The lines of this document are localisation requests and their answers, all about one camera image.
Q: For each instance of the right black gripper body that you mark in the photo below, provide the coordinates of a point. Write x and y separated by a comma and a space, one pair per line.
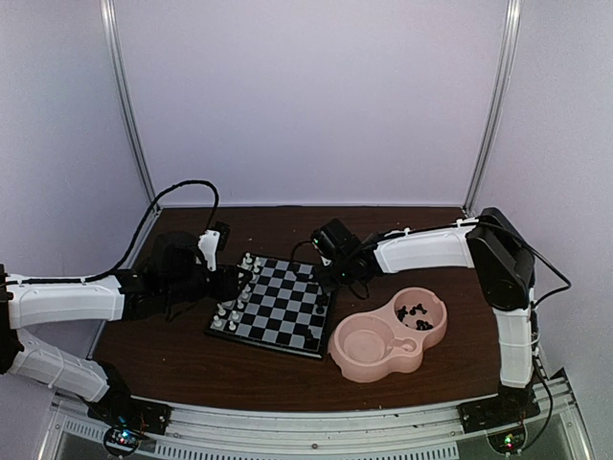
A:
341, 278

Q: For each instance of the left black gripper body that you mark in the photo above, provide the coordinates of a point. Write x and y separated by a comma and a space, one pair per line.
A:
183, 288

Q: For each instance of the black and white chessboard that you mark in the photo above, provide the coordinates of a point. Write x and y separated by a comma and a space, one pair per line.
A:
279, 309

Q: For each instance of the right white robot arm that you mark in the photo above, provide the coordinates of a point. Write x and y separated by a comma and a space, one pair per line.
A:
488, 243

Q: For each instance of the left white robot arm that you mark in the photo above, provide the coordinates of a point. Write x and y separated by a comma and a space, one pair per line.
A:
30, 301

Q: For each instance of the pile of black chess pieces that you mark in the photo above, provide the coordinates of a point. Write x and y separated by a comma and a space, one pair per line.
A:
414, 317

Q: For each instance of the pink double pet bowl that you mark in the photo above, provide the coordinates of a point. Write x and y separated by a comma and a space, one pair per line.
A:
371, 345

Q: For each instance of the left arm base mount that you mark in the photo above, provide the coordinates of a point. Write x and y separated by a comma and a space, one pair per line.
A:
139, 416

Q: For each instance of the front aluminium rail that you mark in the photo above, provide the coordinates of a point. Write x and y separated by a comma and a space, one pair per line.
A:
434, 431

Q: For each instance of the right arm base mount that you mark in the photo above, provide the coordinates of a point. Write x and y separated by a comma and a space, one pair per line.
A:
494, 412

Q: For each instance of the left aluminium frame post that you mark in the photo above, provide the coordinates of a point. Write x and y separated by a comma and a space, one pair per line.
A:
112, 36

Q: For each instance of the aluminium frame post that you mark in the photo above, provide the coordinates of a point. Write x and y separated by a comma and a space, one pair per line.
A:
112, 36
502, 79

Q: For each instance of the right aluminium frame post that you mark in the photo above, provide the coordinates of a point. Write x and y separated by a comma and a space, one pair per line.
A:
502, 79

